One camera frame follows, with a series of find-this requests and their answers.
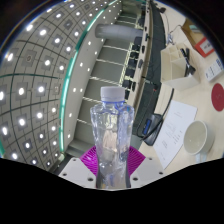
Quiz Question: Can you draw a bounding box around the white printed paper sheet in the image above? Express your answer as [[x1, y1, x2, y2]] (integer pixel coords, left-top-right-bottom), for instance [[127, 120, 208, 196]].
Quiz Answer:
[[152, 99, 198, 170]]

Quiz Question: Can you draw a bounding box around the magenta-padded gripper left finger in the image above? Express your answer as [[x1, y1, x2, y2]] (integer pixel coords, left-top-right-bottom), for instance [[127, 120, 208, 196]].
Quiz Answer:
[[58, 146, 100, 190]]

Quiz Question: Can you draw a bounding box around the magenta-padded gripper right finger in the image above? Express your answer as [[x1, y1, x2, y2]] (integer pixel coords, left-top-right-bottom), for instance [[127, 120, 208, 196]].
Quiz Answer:
[[125, 145, 165, 189]]

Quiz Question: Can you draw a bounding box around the white open cardboard box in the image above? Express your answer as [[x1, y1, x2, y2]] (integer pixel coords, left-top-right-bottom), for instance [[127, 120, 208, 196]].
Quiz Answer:
[[160, 42, 202, 92]]

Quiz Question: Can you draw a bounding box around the row of black chairs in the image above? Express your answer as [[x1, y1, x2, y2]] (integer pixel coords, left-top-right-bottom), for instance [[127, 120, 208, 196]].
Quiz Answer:
[[121, 13, 148, 101]]

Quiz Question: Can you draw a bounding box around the clear plastic water bottle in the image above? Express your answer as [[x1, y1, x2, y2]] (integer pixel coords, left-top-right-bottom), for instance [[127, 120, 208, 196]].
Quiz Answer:
[[89, 85, 136, 191]]

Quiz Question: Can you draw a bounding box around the white ceramic cup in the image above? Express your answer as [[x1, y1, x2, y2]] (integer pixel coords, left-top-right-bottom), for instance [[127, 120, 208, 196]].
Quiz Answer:
[[183, 120, 215, 164]]

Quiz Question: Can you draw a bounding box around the group of ceiling lights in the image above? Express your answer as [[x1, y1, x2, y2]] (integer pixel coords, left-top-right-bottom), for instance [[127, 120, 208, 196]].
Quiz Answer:
[[0, 0, 121, 168]]

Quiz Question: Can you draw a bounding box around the black binder clip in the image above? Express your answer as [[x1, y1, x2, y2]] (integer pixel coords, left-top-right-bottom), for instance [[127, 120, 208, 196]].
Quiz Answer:
[[179, 47, 197, 76]]

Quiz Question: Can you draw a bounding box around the flat round red coaster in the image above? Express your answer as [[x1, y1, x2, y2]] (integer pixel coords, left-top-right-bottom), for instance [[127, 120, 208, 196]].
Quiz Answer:
[[210, 83, 224, 113]]

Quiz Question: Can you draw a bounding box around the long curved conference desk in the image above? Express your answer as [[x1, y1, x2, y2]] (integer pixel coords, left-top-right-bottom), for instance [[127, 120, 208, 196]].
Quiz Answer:
[[126, 0, 168, 134]]

